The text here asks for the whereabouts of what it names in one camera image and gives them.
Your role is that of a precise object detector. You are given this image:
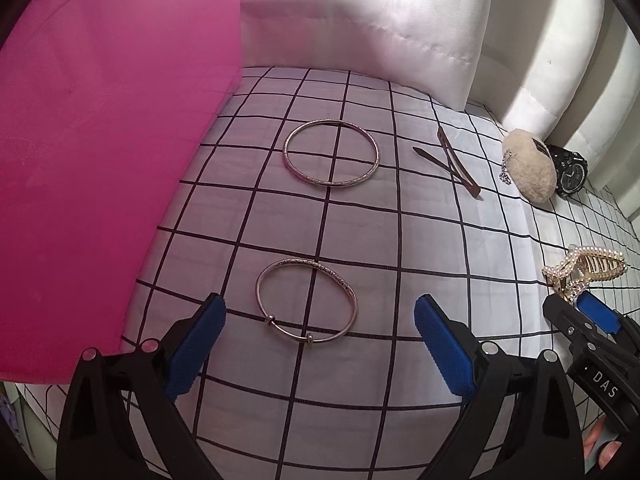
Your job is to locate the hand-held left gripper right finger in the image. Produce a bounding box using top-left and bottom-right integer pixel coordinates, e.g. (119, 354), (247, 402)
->
(414, 294), (586, 480)

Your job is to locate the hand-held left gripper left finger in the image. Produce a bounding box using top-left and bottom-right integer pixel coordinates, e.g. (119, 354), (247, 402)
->
(56, 292), (227, 480)

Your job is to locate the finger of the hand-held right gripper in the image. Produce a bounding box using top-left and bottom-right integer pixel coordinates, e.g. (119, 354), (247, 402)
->
(542, 294), (603, 361)
(575, 291), (640, 356)

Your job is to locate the pearl hair claw clip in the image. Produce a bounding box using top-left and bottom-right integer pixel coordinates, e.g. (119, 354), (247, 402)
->
(542, 245), (630, 303)

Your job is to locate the silver bangle with beads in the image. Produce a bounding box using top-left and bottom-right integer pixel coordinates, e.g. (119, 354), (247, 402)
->
(255, 257), (359, 346)

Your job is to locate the black wristwatch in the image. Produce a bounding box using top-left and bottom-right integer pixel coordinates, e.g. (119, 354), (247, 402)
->
(545, 144), (590, 200)

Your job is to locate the beige plush pouch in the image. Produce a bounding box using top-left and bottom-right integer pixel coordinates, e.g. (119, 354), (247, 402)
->
(499, 129), (557, 204)

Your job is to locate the brown hair clip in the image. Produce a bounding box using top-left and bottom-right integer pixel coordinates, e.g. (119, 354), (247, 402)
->
(413, 126), (483, 200)

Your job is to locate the silver engraved bangle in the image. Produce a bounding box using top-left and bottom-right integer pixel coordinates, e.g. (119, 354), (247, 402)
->
(282, 120), (380, 190)

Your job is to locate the pink plastic basin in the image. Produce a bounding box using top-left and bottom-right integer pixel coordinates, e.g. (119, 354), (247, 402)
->
(0, 0), (246, 386)

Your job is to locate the person's right hand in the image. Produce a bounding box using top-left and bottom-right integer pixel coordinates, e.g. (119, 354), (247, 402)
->
(582, 417), (625, 467)

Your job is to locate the white curtain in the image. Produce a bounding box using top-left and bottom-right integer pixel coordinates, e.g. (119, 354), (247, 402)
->
(240, 0), (640, 201)

